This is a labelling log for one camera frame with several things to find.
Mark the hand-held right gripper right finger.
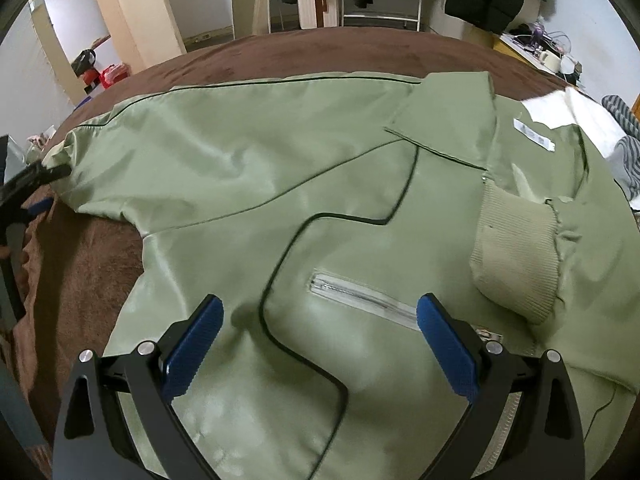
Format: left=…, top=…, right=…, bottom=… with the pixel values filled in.
left=416, top=292, right=587, bottom=480

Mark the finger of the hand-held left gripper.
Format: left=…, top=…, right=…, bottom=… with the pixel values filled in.
left=0, top=162, right=72, bottom=202
left=19, top=197, right=56, bottom=222

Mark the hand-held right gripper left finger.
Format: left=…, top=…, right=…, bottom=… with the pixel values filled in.
left=52, top=294, right=226, bottom=480

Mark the light green jacket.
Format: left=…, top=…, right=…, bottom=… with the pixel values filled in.
left=42, top=71, right=640, bottom=480

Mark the red bag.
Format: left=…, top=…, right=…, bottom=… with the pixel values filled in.
left=82, top=62, right=132, bottom=92

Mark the cream wardrobe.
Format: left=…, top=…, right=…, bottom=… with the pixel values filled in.
left=90, top=0, right=188, bottom=73

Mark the brown blanket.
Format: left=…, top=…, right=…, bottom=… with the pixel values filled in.
left=0, top=25, right=601, bottom=480

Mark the white cloth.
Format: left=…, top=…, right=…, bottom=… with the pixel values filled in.
left=570, top=87, right=631, bottom=158

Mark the grey striped garment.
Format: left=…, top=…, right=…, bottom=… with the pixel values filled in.
left=600, top=94, right=640, bottom=211

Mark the cluttered desk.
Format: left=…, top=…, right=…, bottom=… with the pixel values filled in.
left=492, top=20, right=583, bottom=85

